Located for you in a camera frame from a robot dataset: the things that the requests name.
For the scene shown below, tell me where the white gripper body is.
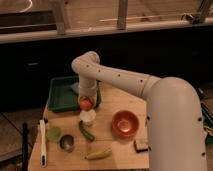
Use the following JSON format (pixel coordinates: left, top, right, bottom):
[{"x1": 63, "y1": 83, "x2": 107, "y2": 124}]
[{"x1": 79, "y1": 77, "x2": 97, "y2": 97}]

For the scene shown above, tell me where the red apple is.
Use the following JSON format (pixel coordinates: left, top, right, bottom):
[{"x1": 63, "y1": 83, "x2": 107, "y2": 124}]
[{"x1": 79, "y1": 99, "x2": 93, "y2": 111}]

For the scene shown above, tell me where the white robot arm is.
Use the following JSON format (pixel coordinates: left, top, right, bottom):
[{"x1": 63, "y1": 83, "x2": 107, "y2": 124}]
[{"x1": 71, "y1": 51, "x2": 207, "y2": 171}]

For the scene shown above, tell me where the white paper cup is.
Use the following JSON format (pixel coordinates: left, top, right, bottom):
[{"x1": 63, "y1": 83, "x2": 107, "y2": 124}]
[{"x1": 80, "y1": 109, "x2": 96, "y2": 126}]

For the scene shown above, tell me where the small metal cup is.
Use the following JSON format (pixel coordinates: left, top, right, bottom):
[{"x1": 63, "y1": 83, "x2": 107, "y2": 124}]
[{"x1": 59, "y1": 134, "x2": 74, "y2": 152}]

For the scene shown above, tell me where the green plastic tray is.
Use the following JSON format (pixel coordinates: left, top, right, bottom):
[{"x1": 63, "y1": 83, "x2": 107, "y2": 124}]
[{"x1": 46, "y1": 76, "x2": 102, "y2": 113}]

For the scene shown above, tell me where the green cucumber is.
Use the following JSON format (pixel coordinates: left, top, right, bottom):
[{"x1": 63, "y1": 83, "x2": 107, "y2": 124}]
[{"x1": 79, "y1": 121, "x2": 95, "y2": 142}]

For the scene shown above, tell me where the orange bowl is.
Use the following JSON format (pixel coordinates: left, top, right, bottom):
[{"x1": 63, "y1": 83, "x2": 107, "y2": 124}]
[{"x1": 111, "y1": 110, "x2": 139, "y2": 139}]

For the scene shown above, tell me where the light green round lid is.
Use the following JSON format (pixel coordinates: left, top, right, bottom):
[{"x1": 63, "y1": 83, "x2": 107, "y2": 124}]
[{"x1": 46, "y1": 127, "x2": 61, "y2": 143}]

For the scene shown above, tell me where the yellow corn cob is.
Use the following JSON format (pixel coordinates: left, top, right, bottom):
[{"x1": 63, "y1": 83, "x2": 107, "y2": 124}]
[{"x1": 85, "y1": 148, "x2": 112, "y2": 160}]

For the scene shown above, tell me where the black pole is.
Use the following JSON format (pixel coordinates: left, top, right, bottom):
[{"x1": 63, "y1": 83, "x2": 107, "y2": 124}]
[{"x1": 22, "y1": 123, "x2": 28, "y2": 171}]

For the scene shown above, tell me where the brown sponge block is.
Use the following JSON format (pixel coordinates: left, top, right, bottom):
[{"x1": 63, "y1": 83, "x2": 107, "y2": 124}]
[{"x1": 134, "y1": 140, "x2": 148, "y2": 153}]

